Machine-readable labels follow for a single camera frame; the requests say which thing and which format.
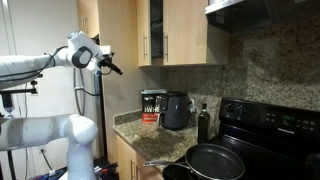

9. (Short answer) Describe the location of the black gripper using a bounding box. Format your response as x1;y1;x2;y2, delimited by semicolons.
98;54;124;76

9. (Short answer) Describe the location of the open wooden cupboard door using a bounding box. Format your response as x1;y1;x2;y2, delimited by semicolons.
136;0;153;67

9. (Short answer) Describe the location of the wooden cupboard above fridge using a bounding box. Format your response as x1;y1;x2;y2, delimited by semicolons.
76;0;101;40

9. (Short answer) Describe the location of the closed wooden cupboard door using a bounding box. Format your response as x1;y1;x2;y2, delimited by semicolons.
162;0;209;66

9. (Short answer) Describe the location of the wooden fridge side panel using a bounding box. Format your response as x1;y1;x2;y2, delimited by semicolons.
97;0;162;165

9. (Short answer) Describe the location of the black whey protein tub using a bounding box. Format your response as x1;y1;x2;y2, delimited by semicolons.
140;88;168;124

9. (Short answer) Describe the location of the black air fryer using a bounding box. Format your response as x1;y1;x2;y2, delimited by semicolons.
155;91;193;131

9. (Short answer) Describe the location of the wooden base cabinet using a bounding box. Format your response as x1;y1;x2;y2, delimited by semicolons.
115;134;165;180

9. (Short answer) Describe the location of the clutter on floor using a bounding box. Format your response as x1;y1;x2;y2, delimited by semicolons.
28;161;120;180

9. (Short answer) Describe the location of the dark oil bottle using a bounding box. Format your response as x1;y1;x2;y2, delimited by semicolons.
197;102;211;145

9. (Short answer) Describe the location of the black frying pan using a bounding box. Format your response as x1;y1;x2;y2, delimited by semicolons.
142;143;246;180
162;163;198;180

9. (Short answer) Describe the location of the stainless steel range hood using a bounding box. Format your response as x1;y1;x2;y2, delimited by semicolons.
204;0;320;35

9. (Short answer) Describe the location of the black electric stove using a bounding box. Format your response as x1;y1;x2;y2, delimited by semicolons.
162;96;320;180

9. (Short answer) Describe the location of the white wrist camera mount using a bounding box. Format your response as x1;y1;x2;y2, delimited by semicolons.
99;45;113;58

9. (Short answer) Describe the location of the silver handle of open door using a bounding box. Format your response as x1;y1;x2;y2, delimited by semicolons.
142;35;149;61

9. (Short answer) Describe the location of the hanging black cable loop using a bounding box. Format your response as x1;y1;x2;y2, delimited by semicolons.
72;66;102;117

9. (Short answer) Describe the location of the silver handle of closed door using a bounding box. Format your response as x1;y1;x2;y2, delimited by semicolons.
163;33;170;63

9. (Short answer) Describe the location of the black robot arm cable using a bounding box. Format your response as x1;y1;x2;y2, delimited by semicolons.
0;45;69;83

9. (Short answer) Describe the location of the white wall plug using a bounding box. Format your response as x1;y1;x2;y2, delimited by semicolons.
188;97;197;114

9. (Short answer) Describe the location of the wooden wall cupboard body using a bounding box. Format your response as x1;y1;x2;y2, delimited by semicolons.
136;0;231;67

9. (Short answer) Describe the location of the black camera stand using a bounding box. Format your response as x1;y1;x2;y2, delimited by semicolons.
0;73;44;180

